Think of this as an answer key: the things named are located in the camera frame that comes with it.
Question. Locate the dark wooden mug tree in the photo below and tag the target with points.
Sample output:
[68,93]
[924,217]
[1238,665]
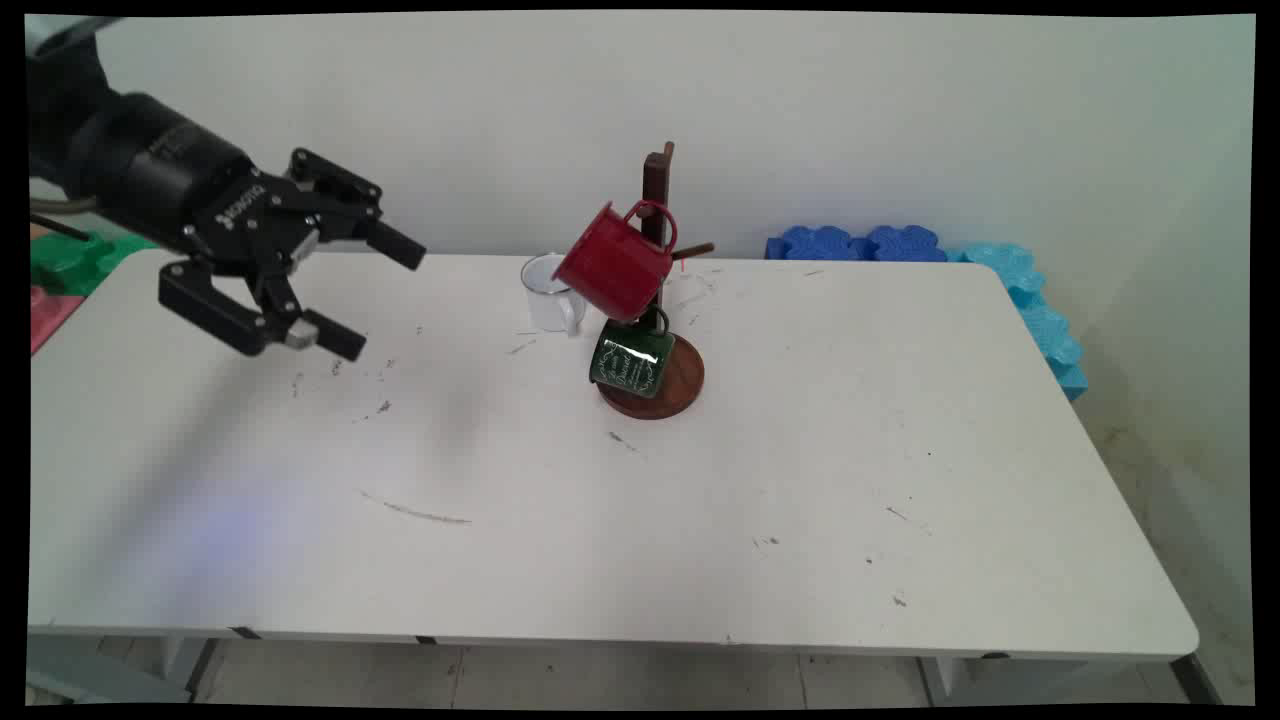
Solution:
[685,380]

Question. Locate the thin black rod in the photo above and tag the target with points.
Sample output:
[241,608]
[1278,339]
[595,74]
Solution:
[60,228]

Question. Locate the red foam tile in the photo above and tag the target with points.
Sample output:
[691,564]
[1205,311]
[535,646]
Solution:
[48,315]

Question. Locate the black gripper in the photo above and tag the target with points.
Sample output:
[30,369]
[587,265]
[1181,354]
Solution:
[200,190]

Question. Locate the green foam tile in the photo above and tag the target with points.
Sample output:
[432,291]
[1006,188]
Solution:
[75,262]

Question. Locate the grey table leg frame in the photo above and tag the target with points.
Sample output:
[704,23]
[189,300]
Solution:
[1050,678]
[110,675]

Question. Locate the dark blue foam tile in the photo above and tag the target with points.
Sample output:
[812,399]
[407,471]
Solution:
[815,244]
[905,244]

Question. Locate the red enamel mug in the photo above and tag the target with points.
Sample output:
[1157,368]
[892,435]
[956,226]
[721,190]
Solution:
[612,265]

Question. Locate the green enamel mug white print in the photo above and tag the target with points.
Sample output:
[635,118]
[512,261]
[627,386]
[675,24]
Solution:
[630,362]

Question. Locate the light blue foam tile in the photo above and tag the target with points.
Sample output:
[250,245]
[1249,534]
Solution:
[1040,320]

